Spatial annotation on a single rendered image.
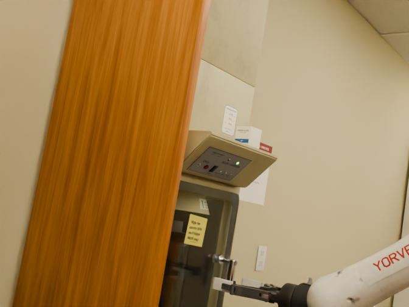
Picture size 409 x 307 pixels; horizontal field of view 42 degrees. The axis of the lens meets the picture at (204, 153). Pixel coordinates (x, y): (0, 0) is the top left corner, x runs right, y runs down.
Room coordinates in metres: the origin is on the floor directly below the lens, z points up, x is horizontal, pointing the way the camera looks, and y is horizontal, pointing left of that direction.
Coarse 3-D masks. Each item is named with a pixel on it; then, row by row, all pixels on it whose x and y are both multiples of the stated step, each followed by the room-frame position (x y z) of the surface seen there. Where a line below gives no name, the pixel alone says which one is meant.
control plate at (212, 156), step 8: (208, 152) 1.31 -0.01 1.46; (216, 152) 1.32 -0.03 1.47; (224, 152) 1.34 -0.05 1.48; (200, 160) 1.32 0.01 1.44; (208, 160) 1.34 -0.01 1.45; (216, 160) 1.35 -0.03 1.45; (224, 160) 1.37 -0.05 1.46; (232, 160) 1.39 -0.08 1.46; (240, 160) 1.41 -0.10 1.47; (248, 160) 1.43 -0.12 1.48; (192, 168) 1.34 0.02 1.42; (200, 168) 1.35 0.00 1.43; (208, 168) 1.37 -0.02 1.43; (224, 168) 1.41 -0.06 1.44; (232, 168) 1.43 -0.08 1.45; (240, 168) 1.44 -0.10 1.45; (216, 176) 1.42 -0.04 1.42; (224, 176) 1.44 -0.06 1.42; (232, 176) 1.46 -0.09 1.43
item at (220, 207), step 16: (192, 192) 1.39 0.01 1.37; (208, 192) 1.44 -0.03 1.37; (224, 192) 1.50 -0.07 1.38; (176, 208) 1.35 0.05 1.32; (192, 208) 1.40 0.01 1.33; (208, 208) 1.45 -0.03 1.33; (224, 208) 1.51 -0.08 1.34; (176, 224) 1.36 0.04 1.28; (208, 224) 1.46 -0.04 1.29; (224, 224) 1.52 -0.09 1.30; (176, 240) 1.37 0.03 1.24; (208, 240) 1.47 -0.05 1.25; (224, 240) 1.52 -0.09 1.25; (176, 256) 1.37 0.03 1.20; (192, 256) 1.43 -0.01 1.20; (208, 256) 1.48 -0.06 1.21; (224, 256) 1.53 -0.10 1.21; (176, 272) 1.38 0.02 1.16; (192, 272) 1.43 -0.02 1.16; (208, 272) 1.49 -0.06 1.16; (224, 272) 1.54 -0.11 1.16; (176, 288) 1.39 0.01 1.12; (192, 288) 1.44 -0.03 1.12; (208, 288) 1.50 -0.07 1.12; (160, 304) 1.35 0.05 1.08; (176, 304) 1.40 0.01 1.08; (192, 304) 1.45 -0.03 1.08; (208, 304) 1.51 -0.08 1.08
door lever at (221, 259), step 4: (220, 256) 1.52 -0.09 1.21; (220, 260) 1.52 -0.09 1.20; (224, 260) 1.51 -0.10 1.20; (228, 260) 1.50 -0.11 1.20; (232, 260) 1.49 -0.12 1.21; (232, 264) 1.49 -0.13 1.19; (236, 264) 1.49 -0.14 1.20; (232, 268) 1.49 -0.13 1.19; (228, 272) 1.49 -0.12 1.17; (232, 272) 1.49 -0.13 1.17; (228, 276) 1.49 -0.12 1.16; (232, 276) 1.49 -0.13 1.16; (232, 280) 1.49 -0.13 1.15
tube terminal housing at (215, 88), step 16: (208, 64) 1.39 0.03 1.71; (208, 80) 1.40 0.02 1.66; (224, 80) 1.45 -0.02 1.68; (240, 80) 1.51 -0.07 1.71; (208, 96) 1.41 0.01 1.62; (224, 96) 1.46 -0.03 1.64; (240, 96) 1.52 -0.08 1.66; (192, 112) 1.37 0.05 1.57; (208, 112) 1.42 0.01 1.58; (240, 112) 1.53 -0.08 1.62; (192, 128) 1.38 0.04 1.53; (208, 128) 1.43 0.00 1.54; (192, 176) 1.40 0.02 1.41
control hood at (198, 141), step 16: (192, 144) 1.28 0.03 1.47; (208, 144) 1.28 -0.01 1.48; (224, 144) 1.31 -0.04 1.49; (240, 144) 1.35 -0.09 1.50; (192, 160) 1.31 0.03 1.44; (256, 160) 1.45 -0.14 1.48; (272, 160) 1.49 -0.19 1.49; (208, 176) 1.40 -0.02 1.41; (240, 176) 1.48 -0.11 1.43; (256, 176) 1.52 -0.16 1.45
